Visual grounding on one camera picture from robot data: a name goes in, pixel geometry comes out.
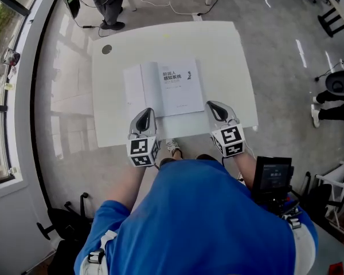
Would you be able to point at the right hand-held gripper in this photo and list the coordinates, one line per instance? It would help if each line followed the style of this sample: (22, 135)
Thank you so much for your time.
(230, 140)

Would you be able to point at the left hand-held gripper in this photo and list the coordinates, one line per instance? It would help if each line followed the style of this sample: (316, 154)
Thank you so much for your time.
(142, 150)

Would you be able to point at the white book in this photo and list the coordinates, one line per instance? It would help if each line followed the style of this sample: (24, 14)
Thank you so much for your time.
(177, 90)

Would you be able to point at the person's right forearm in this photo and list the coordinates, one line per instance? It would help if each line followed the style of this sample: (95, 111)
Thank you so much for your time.
(245, 168)

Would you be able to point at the person's left forearm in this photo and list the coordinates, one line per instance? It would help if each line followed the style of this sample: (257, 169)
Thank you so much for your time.
(126, 185)

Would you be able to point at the person's light sneaker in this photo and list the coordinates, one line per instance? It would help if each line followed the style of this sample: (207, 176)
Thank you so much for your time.
(172, 145)

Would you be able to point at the black screen device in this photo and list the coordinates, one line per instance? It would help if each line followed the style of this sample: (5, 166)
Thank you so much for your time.
(272, 176)

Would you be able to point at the person's blue shirt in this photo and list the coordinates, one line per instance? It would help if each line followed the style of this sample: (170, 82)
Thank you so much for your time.
(195, 216)

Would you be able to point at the black office chair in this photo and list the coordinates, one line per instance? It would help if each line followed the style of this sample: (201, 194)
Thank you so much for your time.
(68, 219)
(324, 199)

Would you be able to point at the white metal rack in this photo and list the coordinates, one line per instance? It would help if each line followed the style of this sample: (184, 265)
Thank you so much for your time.
(341, 188)

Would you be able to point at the black bag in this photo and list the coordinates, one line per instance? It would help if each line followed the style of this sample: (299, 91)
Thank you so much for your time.
(66, 259)

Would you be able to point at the small red object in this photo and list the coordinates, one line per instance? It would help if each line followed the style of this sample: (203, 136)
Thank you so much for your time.
(336, 269)

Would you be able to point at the black stool frame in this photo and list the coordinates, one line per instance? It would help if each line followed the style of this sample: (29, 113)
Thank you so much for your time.
(331, 24)

